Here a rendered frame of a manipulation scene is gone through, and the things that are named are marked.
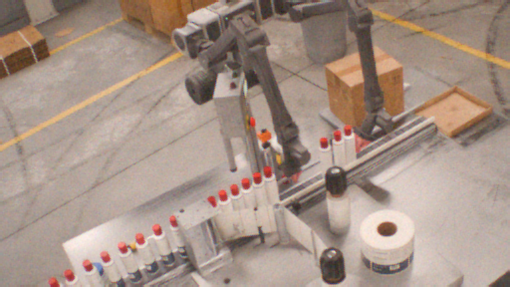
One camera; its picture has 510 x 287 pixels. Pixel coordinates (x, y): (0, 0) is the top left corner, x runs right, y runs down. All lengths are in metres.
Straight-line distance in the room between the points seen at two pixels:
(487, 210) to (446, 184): 0.23
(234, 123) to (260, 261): 0.54
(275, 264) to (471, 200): 0.87
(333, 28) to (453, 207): 2.71
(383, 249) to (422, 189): 0.57
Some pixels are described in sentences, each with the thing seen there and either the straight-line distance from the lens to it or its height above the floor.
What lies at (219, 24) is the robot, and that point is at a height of 1.48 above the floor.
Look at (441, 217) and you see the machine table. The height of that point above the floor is 0.83.
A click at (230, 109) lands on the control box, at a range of 2.27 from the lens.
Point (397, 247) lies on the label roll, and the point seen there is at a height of 1.02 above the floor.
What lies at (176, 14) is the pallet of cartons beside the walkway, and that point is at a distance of 5.75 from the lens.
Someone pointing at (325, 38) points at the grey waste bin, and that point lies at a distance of 5.07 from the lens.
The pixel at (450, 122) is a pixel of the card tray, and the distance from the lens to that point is 3.08.
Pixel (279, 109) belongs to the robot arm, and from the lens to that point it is 2.30.
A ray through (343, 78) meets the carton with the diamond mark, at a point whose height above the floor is 1.12.
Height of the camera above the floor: 2.67
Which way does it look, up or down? 37 degrees down
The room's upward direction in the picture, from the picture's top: 12 degrees counter-clockwise
